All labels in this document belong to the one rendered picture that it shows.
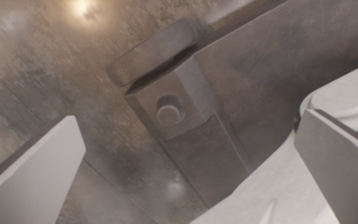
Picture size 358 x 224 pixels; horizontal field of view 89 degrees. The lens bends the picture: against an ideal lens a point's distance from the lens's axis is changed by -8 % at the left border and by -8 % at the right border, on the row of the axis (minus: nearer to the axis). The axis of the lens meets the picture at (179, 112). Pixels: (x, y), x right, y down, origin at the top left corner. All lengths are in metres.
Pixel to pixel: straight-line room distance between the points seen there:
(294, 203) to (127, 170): 0.56
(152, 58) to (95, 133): 0.40
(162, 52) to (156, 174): 0.48
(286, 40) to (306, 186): 0.24
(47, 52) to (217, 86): 0.46
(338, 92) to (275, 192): 0.16
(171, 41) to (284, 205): 0.28
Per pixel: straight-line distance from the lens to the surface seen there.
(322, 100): 0.33
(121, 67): 0.35
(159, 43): 0.34
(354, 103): 0.32
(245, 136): 0.44
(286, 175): 0.31
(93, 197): 0.87
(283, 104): 0.43
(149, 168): 0.70
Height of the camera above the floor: 0.52
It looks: 65 degrees down
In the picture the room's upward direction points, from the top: 178 degrees counter-clockwise
